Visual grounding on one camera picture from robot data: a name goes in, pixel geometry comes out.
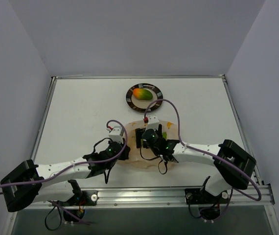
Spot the translucent orange plastic bag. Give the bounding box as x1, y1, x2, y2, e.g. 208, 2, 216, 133
117, 120, 178, 169

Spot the orange green fake mango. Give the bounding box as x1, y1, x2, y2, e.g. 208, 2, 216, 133
133, 88, 153, 100

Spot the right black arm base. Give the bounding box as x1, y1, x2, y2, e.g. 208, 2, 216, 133
185, 176, 233, 224

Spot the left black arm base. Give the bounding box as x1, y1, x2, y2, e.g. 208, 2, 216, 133
55, 180, 98, 223

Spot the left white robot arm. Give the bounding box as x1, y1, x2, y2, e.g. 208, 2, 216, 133
0, 140, 130, 212

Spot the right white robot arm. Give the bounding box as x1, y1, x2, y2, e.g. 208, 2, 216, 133
135, 125, 256, 202

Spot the brown rimmed ceramic plate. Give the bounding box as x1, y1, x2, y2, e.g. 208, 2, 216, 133
125, 83, 163, 113

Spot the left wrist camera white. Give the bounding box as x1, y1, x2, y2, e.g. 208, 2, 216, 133
108, 126, 124, 144

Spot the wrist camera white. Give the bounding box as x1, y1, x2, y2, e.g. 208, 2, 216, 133
108, 126, 124, 144
143, 115, 160, 131

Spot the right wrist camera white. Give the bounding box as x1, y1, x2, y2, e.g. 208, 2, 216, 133
143, 115, 160, 131

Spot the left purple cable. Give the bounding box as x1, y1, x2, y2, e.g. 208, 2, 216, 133
0, 119, 130, 195

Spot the purple cable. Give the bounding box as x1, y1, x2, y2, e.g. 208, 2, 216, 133
0, 119, 130, 195
143, 98, 262, 202

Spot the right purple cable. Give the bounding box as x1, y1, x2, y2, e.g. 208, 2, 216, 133
143, 98, 262, 202

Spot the aluminium front rail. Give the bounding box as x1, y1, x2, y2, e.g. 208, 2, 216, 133
9, 185, 275, 209

